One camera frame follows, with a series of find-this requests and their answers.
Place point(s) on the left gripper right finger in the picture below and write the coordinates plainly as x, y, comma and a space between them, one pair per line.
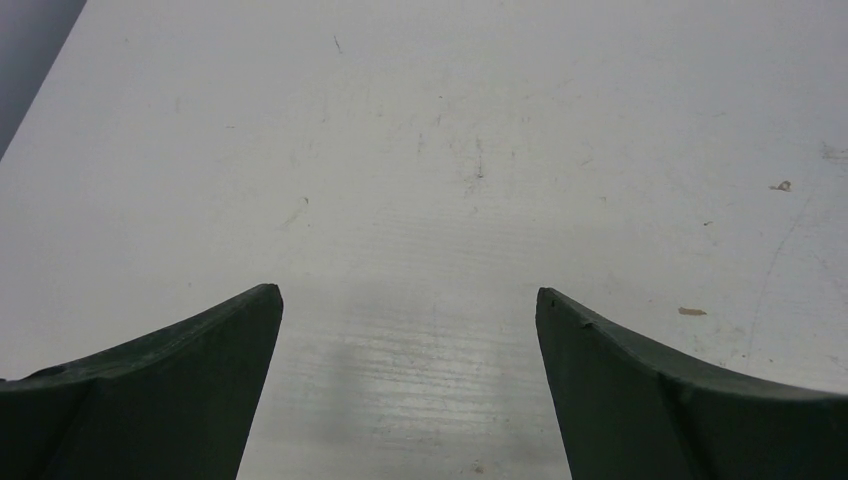
629, 407

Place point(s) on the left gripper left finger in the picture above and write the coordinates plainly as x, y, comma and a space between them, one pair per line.
177, 403

